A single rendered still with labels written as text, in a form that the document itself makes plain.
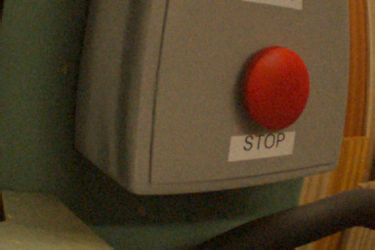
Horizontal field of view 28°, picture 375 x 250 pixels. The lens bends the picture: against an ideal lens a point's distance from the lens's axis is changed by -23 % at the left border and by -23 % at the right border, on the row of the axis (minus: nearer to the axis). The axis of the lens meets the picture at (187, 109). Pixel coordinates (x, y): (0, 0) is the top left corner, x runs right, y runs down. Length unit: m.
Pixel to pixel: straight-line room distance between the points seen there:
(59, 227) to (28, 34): 0.08
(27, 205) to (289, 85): 0.12
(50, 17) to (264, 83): 0.09
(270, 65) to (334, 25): 0.05
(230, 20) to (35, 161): 0.11
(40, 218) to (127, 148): 0.05
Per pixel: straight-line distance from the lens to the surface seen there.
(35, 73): 0.35
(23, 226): 0.31
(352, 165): 1.84
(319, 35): 0.34
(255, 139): 0.33
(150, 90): 0.31
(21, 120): 0.35
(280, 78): 0.32
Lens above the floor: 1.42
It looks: 12 degrees down
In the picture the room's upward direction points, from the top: 6 degrees clockwise
